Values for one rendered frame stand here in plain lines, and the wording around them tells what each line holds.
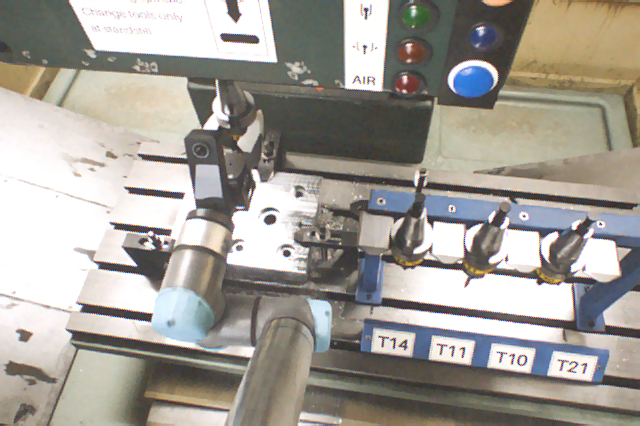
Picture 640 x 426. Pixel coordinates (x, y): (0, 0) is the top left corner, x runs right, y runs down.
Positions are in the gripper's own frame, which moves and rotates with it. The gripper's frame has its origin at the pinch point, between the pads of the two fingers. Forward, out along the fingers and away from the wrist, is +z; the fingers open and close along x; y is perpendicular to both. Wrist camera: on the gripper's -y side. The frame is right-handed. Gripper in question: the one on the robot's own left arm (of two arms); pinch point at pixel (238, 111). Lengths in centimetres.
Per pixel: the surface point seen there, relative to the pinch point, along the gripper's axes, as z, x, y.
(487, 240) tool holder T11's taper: -15.9, 38.9, 4.1
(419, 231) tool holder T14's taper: -15.8, 29.4, 3.7
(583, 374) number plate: -23, 64, 37
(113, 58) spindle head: -21.4, 0.0, -30.7
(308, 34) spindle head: -21.5, 17.1, -34.5
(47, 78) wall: 65, -100, 67
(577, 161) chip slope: 41, 76, 56
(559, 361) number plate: -22, 59, 36
